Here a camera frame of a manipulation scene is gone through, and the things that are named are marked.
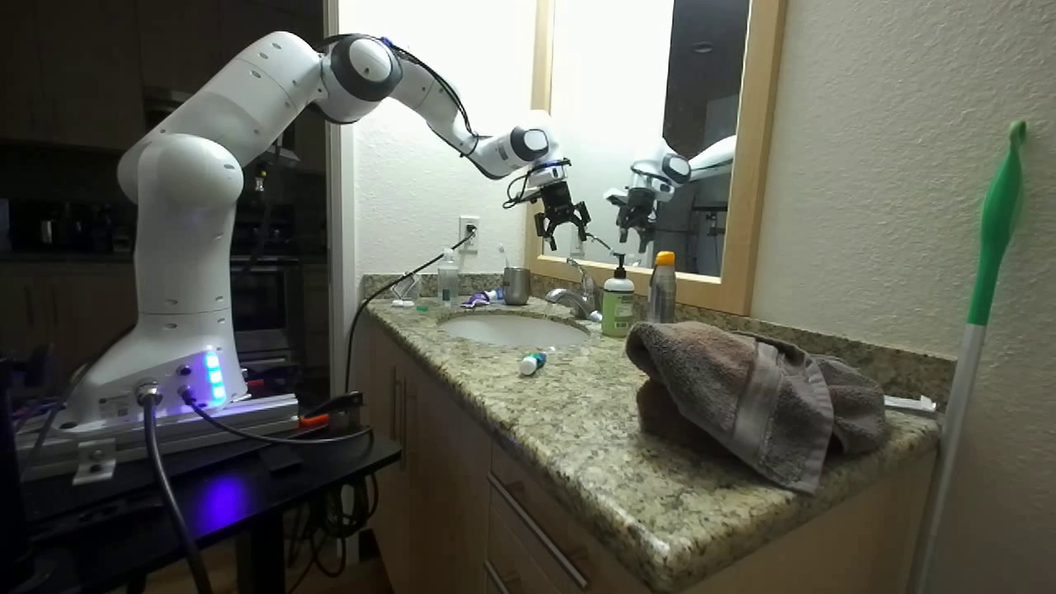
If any wooden vanity cabinet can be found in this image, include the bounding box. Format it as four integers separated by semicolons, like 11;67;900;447
355;309;933;594

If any chrome sink faucet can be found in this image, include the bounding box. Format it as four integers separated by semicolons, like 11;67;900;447
544;256;594;320

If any white wall outlet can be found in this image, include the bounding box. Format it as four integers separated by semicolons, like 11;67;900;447
458;215;478;254

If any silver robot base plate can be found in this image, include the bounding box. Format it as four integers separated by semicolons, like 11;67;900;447
16;392;298;484

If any wood framed wall mirror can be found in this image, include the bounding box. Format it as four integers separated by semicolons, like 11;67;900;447
528;0;790;318

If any white oval sink basin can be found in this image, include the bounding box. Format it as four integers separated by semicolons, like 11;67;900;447
438;313;590;347

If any green handled broom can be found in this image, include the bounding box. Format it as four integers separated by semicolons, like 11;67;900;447
911;119;1028;594

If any green white toothpaste tube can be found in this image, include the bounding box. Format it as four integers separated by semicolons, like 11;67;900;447
519;351;552;377

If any purple packet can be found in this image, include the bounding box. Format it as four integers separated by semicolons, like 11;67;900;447
465;291;498;309

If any green soap pump bottle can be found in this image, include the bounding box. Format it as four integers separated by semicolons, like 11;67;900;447
602;265;634;337

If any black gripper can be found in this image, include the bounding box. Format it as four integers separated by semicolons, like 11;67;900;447
506;157;590;249

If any clear solution bottle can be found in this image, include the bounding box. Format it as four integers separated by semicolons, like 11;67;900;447
437;249;462;306

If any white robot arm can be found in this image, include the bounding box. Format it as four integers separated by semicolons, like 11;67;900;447
68;31;589;427

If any black power cable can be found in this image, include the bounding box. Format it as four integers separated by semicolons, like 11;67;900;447
341;232;476;399

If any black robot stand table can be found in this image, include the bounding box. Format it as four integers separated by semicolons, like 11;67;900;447
0;433;403;594

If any grey metal cup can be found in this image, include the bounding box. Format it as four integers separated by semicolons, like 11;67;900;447
503;267;531;306

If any spray can orange cap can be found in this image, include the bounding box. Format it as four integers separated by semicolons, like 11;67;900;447
647;249;677;324

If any brown folded towel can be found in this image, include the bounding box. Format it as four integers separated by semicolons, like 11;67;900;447
628;320;892;495

